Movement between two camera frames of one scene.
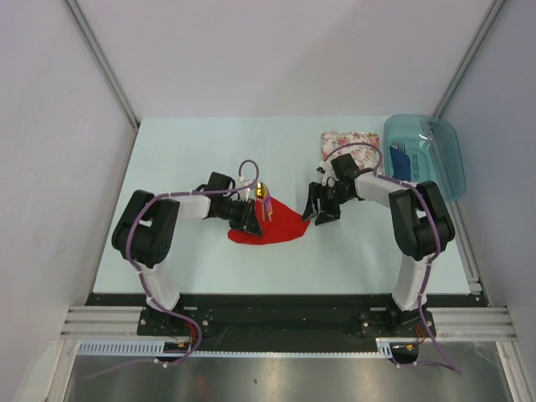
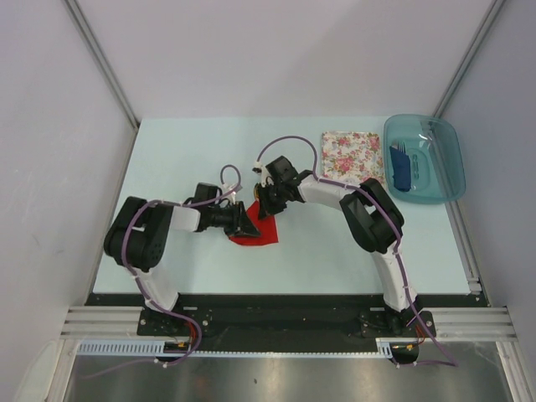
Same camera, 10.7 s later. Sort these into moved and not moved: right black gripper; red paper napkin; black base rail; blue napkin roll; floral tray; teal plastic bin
Moved: right black gripper; red paper napkin
Not moved: black base rail; blue napkin roll; teal plastic bin; floral tray
